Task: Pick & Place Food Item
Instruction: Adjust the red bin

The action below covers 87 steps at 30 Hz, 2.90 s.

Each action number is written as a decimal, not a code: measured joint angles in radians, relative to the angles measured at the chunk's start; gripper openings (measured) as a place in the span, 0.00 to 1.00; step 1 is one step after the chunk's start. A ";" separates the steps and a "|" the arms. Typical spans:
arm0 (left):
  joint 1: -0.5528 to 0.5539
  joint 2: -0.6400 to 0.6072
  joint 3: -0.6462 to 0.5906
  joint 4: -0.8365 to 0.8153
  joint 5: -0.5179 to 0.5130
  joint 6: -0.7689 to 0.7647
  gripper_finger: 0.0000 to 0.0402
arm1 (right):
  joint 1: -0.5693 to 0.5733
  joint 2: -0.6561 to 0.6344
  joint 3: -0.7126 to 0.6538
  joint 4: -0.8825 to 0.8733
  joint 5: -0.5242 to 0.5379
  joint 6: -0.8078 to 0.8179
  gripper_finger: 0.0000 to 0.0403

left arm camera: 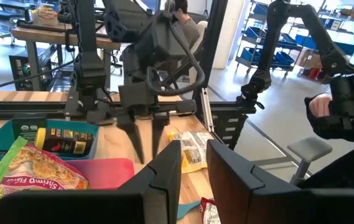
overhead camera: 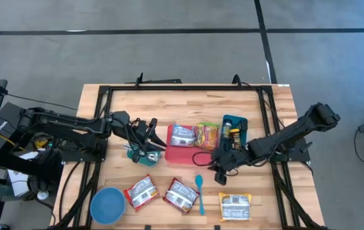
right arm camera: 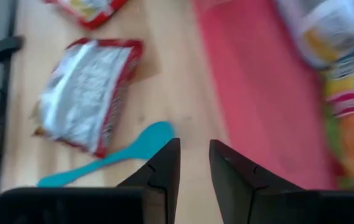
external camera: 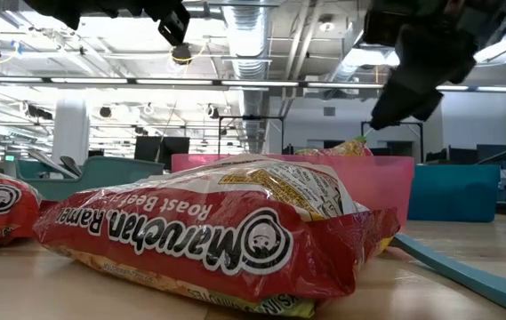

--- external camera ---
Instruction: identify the black ceiling spotlight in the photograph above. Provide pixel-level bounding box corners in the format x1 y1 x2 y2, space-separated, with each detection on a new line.
27 104 53 121

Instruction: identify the silver slanted ventilation duct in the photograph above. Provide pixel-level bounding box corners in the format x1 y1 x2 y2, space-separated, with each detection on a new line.
323 26 396 85

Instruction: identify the teal green plastic bin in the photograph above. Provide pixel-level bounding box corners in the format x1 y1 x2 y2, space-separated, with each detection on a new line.
14 155 165 202

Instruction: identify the black rectangular stand frame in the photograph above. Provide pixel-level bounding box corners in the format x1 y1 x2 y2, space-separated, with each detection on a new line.
360 120 425 164

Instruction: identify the long ceiling light rail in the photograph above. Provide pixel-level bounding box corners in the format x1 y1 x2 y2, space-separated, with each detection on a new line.
0 75 506 93

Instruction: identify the yellow green shrimp ramen packet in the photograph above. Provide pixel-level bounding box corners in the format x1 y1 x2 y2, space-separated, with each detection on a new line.
294 135 374 157

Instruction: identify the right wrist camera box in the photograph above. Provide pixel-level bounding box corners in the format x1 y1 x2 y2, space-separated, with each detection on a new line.
363 9 416 48

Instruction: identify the silver spiral ventilation duct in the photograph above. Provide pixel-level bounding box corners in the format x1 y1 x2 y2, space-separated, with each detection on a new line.
221 0 272 155

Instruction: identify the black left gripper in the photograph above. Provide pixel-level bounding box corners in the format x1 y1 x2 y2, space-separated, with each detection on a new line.
109 0 190 47

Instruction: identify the blue rectangular plastic bin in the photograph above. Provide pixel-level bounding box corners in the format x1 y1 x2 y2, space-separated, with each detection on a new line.
407 164 502 223

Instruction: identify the black desk monitor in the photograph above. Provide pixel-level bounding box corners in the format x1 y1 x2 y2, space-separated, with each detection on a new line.
477 143 506 166

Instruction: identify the shiny metal spoon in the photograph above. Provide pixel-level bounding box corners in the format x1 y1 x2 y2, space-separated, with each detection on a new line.
28 149 80 179

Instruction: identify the white pillar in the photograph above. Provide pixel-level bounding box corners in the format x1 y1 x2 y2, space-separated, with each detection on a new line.
50 95 91 166

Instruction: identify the black ceiling dome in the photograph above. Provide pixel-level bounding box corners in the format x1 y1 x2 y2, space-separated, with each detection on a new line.
171 42 193 66

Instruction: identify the black computer monitor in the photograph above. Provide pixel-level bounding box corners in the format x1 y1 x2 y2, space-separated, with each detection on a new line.
162 136 191 172
133 135 164 164

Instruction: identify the white ceiling sensor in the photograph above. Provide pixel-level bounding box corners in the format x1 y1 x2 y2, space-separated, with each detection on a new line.
318 15 336 33

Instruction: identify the pink plastic tray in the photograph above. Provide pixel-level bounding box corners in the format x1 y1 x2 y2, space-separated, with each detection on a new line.
171 153 415 228

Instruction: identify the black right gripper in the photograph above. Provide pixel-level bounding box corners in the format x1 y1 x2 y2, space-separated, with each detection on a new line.
370 12 478 131

